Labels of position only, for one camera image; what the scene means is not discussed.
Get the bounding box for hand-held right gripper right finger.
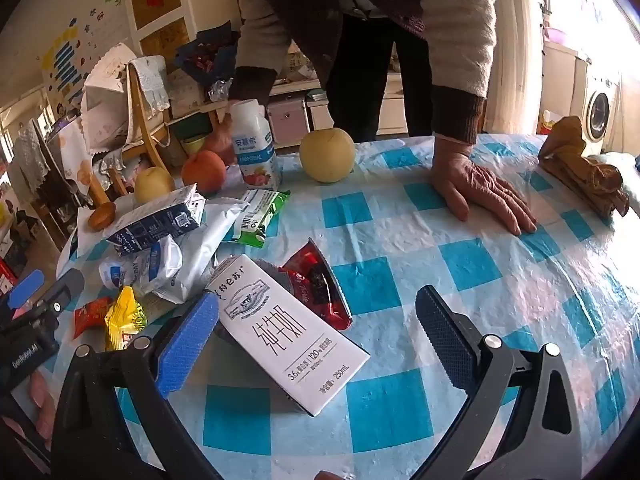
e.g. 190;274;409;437
415;285;584;480

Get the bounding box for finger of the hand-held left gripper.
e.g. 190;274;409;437
20;267;86;322
0;269;47;318

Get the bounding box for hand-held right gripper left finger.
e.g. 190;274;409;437
50;290;223;480

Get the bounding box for white milk carton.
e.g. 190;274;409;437
204;254;371;417

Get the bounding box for person's left hand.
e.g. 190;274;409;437
27;372;57;448

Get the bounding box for red snack wrapper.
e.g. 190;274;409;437
73;296;114;340

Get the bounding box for yellow snack wrapper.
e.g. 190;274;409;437
103;285;149;352

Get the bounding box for crumpled white blue pouch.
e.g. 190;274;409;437
98;235;184;294

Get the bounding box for silver foil bag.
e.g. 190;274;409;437
150;197;251;304

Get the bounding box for blue white checked tablecloth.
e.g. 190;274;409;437
55;132;640;480

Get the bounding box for dark blue milk carton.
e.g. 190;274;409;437
106;183;207;259

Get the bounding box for small yellow pear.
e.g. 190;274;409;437
133;165;175;206

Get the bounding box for red snack packet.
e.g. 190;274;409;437
280;238;354;331

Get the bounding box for green white wrapper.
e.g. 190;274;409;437
234;188;292;249

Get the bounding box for red peach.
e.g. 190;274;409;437
180;150;227;196

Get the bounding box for wooden chair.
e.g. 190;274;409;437
117;59;223;196

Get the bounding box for green bowl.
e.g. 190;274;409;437
179;132;212;157

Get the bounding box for white scalloped cloth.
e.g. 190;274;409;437
79;42;140;155

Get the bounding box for white yogurt bottle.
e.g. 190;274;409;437
228;99;281;192

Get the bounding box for brown cloth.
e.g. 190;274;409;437
538;115;631;219

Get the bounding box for large yellow pear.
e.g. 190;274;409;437
298;127;357;184

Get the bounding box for white lace cloth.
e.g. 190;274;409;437
130;54;172;112

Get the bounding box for white low cabinet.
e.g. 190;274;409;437
304;72;412;137

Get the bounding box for pink storage box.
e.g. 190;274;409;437
266;99;311;147

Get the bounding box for dark blue flower bouquet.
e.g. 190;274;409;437
174;29;242;87

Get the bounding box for washing machine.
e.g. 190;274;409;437
581;76;624;154

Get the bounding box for wall stickers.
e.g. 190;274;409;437
39;24;87;92

